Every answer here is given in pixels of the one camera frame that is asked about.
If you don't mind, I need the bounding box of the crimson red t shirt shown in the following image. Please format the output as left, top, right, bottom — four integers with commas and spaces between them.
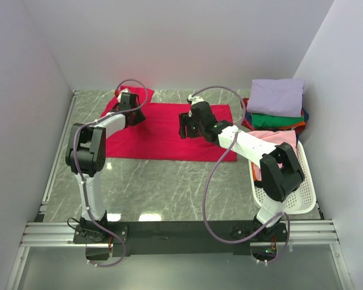
106, 89, 225, 162

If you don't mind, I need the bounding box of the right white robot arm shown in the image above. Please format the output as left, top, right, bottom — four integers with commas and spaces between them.
179, 97, 305, 241

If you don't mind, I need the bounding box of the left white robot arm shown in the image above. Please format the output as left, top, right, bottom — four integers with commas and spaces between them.
65, 88, 145, 243

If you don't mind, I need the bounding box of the folded dark red t shirt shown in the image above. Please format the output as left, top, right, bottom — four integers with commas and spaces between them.
240, 98, 309, 134

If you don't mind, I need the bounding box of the folded green t shirt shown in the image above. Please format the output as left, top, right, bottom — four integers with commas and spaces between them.
251, 113, 304, 129

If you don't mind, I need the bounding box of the orange garment in basket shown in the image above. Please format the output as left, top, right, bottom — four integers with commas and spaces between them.
251, 163, 261, 181

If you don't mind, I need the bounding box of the folded lavender t shirt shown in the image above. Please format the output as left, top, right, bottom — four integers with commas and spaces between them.
247, 79, 305, 118

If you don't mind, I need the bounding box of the pink t shirt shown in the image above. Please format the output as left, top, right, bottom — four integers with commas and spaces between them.
247, 129, 300, 182

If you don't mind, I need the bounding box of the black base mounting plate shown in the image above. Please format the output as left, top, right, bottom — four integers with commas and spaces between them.
73, 220, 287, 260

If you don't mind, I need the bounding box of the white perforated laundry basket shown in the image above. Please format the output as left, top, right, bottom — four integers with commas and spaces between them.
249, 141, 316, 215

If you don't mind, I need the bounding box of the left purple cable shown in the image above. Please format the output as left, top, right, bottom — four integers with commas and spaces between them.
73, 79, 149, 268

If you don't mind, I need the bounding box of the purple cable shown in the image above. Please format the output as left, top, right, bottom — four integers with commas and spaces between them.
73, 79, 149, 268
187, 86, 291, 266

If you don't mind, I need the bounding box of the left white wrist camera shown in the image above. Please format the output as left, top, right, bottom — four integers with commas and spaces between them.
114, 88, 130, 97

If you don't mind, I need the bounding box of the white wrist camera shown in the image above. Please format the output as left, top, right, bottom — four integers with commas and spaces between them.
114, 88, 130, 97
187, 94, 204, 105

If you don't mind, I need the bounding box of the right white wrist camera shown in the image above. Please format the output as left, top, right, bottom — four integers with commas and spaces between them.
187, 94, 204, 105

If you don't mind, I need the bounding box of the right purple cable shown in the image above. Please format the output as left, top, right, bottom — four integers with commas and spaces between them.
187, 86, 291, 266

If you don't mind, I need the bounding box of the aluminium extrusion rail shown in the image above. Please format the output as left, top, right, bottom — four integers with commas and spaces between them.
20, 220, 340, 247

